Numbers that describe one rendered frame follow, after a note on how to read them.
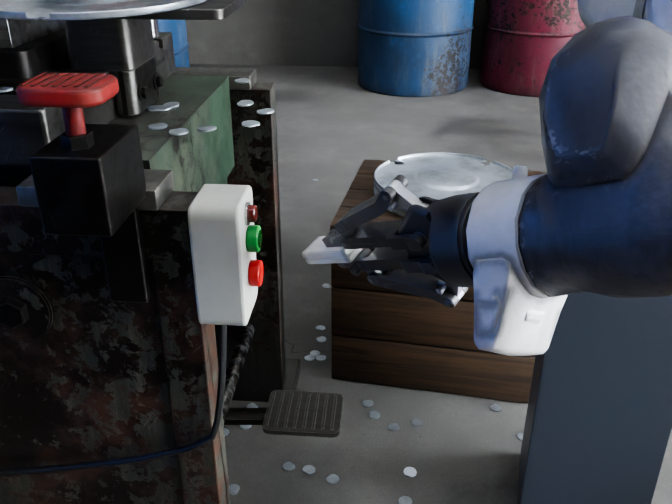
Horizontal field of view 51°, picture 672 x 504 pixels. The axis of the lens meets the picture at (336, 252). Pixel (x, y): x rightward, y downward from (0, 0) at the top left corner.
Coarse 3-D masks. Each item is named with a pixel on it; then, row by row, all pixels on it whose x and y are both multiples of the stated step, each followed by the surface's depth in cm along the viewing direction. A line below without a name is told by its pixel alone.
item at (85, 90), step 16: (32, 80) 57; (48, 80) 57; (64, 80) 56; (80, 80) 57; (96, 80) 56; (112, 80) 57; (32, 96) 55; (48, 96) 54; (64, 96) 54; (80, 96) 54; (96, 96) 55; (112, 96) 57; (64, 112) 57; (80, 112) 58; (80, 128) 58
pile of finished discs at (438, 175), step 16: (400, 160) 151; (416, 160) 151; (432, 160) 151; (448, 160) 151; (464, 160) 151; (480, 160) 151; (384, 176) 143; (416, 176) 141; (432, 176) 141; (448, 176) 141; (464, 176) 141; (480, 176) 143; (496, 176) 143; (416, 192) 135; (432, 192) 135; (448, 192) 135; (464, 192) 135
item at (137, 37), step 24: (216, 0) 85; (240, 0) 88; (72, 24) 83; (96, 24) 82; (120, 24) 82; (144, 24) 88; (72, 48) 84; (96, 48) 84; (120, 48) 84; (144, 48) 88; (120, 72) 85; (144, 72) 89; (120, 96) 86; (144, 96) 87
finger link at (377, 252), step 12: (372, 252) 66; (384, 252) 65; (396, 252) 64; (360, 264) 67; (372, 264) 65; (384, 264) 64; (396, 264) 63; (408, 264) 61; (420, 264) 59; (432, 264) 58
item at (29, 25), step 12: (0, 24) 81; (12, 24) 82; (24, 24) 84; (36, 24) 87; (48, 24) 90; (60, 24) 94; (0, 36) 81; (12, 36) 82; (24, 36) 85; (36, 36) 87
